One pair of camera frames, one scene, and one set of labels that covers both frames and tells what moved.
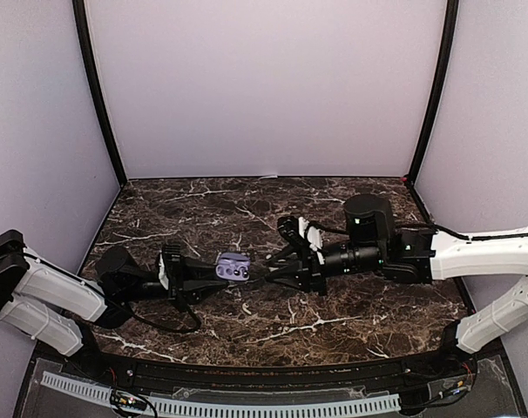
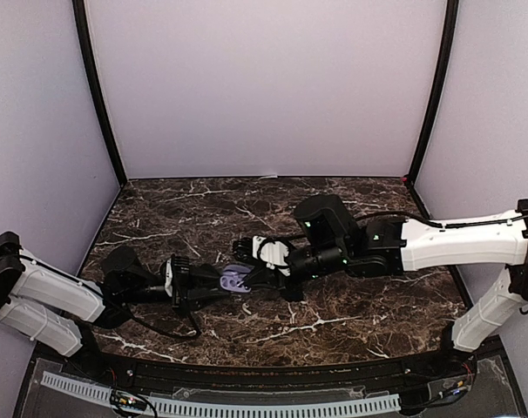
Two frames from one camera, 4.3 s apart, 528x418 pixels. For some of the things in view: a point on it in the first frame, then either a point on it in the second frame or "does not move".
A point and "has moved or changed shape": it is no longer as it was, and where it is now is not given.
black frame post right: (453, 7) does not move
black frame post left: (79, 8) does not move
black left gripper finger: (197, 290) → (201, 302)
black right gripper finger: (289, 275) → (265, 279)
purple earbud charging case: (233, 266) has moved or changed shape
